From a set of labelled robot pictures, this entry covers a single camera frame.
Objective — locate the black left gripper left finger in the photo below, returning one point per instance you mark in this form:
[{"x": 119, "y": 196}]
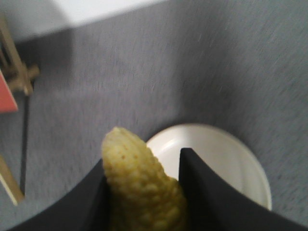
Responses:
[{"x": 84, "y": 208}]

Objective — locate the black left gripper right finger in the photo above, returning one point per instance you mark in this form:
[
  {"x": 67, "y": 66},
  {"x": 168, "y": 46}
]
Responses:
[{"x": 214, "y": 205}]

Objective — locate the blue red kitchen scene sign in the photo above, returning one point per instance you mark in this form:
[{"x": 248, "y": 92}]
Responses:
[{"x": 7, "y": 101}]

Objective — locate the wooden dish rack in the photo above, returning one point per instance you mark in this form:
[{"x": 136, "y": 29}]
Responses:
[{"x": 18, "y": 77}]

